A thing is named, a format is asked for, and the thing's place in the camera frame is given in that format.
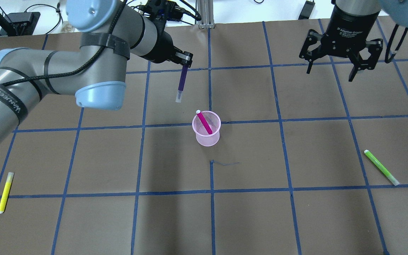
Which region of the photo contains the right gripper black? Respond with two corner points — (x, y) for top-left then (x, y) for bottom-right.
(299, 5), (383, 82)

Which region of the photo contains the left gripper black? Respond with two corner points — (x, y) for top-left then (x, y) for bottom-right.
(144, 22), (194, 68)

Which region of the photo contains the purple pen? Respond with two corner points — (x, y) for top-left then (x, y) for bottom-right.
(175, 65), (188, 103)

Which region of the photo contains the pink pen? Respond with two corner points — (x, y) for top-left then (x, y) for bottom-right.
(196, 110), (213, 135)

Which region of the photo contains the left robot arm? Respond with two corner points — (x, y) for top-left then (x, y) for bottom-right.
(0, 0), (193, 144)

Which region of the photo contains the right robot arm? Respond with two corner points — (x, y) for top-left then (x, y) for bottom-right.
(299, 0), (408, 82)

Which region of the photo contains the pink mesh cup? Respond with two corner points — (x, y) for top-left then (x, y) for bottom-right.
(192, 110), (221, 147)

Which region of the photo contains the black power adapter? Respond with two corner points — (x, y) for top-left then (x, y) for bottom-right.
(298, 0), (315, 20)

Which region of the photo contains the green pen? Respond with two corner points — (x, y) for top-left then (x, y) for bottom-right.
(364, 149), (400, 186)

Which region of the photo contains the yellow pen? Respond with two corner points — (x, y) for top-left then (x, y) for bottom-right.
(0, 172), (15, 214)

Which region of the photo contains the aluminium frame post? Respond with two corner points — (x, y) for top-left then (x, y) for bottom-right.
(195, 0), (215, 29)

